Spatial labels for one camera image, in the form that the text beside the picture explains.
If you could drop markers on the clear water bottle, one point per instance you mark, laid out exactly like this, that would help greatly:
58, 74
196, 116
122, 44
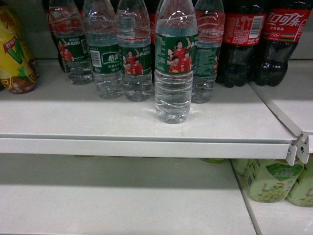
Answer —
176, 40

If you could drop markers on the white metal shelf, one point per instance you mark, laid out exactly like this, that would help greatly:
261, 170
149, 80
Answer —
61, 118

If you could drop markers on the water bottle centre left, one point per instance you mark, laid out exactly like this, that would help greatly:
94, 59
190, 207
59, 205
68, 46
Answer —
133, 34

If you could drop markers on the water bottle behind right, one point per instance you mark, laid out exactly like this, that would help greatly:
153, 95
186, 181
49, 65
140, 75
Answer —
210, 21

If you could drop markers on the water bottle barcode label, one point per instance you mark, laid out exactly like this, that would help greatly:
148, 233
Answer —
101, 34

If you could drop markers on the water bottle far left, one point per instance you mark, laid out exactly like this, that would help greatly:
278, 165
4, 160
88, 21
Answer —
67, 25

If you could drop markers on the white adjacent right shelf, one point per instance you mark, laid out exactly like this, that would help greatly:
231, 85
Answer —
292, 103

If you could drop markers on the white lower shelf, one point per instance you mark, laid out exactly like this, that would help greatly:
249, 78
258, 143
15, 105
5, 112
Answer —
68, 195

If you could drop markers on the cola bottle red label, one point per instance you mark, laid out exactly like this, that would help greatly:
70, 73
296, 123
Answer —
244, 20

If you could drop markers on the green grape drink bottle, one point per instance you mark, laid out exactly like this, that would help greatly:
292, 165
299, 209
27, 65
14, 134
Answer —
270, 180
301, 193

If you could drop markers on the yellow lemon tea bottle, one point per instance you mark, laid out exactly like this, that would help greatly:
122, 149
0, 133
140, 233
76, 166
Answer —
18, 72

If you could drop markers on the cola bottle logo right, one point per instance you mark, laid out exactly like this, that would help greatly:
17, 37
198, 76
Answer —
281, 33

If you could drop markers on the green grape drink bottle right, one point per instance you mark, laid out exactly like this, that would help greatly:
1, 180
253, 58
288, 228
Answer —
301, 193

